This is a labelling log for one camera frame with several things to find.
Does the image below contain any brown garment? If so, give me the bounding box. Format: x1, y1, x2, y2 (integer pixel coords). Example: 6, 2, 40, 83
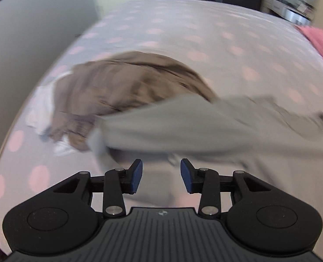
45, 50, 219, 153

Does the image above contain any grey garment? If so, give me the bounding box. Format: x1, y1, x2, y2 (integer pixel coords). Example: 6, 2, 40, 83
88, 94, 323, 208

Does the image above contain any wooden nightstand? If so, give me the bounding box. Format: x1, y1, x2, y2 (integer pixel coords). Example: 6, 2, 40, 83
260, 0, 315, 26

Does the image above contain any grey wardrobe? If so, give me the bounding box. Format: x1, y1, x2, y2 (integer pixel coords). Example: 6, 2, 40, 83
0, 0, 103, 131

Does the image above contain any grey pink-dotted bed blanket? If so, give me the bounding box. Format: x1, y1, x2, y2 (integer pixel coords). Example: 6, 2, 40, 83
0, 0, 323, 253

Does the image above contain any white garment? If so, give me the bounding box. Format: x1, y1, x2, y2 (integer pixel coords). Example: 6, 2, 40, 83
26, 70, 75, 157

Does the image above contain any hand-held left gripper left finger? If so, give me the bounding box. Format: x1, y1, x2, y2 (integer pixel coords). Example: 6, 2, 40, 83
51, 159, 144, 219

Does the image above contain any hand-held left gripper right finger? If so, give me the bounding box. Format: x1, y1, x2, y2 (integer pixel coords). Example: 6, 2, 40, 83
180, 158, 277, 219

